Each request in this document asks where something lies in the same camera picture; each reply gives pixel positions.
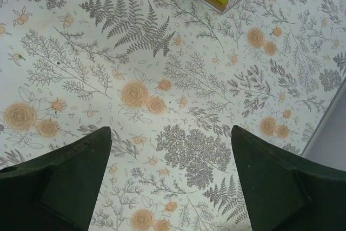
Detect floral table mat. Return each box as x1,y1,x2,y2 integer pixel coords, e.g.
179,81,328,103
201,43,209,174
1,0,345,230

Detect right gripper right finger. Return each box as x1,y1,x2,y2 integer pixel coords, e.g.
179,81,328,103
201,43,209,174
231,126,345,230

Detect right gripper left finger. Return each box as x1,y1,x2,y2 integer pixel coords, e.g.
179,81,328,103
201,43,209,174
1,127,112,230

